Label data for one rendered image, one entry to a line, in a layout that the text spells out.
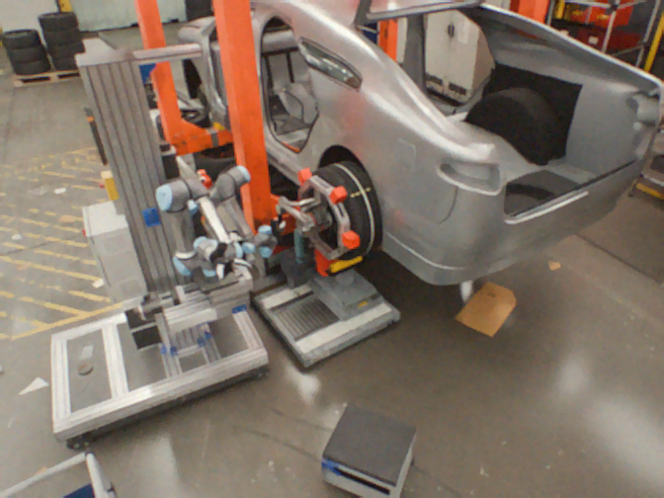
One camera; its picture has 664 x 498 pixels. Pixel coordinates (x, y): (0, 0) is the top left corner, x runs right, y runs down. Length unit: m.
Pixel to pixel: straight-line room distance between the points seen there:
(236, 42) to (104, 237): 1.34
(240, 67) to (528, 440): 2.78
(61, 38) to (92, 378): 8.37
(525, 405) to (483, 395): 0.25
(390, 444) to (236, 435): 0.99
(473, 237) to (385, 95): 0.91
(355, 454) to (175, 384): 1.21
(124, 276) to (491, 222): 2.00
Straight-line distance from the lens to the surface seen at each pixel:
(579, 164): 4.17
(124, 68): 2.52
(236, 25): 3.11
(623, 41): 6.38
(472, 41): 7.67
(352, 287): 3.67
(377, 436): 2.68
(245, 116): 3.24
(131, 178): 2.70
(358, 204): 3.04
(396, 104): 2.74
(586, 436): 3.38
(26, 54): 11.09
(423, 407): 3.23
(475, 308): 3.93
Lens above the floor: 2.56
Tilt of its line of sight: 35 degrees down
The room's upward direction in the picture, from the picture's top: 2 degrees counter-clockwise
